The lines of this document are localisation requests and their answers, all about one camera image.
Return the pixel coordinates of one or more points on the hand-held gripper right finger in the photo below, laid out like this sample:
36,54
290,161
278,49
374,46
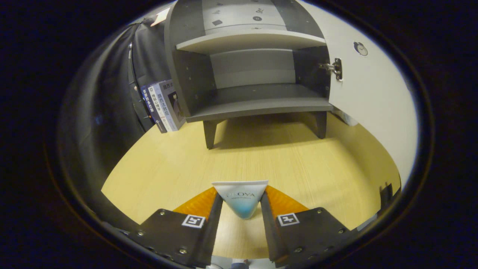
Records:
269,231

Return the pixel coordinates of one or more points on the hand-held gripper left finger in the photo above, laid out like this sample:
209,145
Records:
211,231

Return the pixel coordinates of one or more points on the white and blue tube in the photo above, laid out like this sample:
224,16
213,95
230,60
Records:
242,203

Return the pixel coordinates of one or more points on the white cabinet door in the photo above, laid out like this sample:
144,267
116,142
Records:
373,97

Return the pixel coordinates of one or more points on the grey cabinet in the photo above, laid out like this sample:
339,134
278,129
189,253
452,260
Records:
254,101

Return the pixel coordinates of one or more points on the grey cover book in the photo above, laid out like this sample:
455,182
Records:
175,104

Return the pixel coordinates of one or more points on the white spine book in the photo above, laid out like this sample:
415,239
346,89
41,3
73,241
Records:
162,108

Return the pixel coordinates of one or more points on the black backdrop cloth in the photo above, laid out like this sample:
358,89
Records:
108,93

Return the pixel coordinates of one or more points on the metal door hinge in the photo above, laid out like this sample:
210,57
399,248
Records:
337,69

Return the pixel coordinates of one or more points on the black backdrop stand pole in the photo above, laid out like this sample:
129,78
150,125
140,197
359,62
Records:
130,74

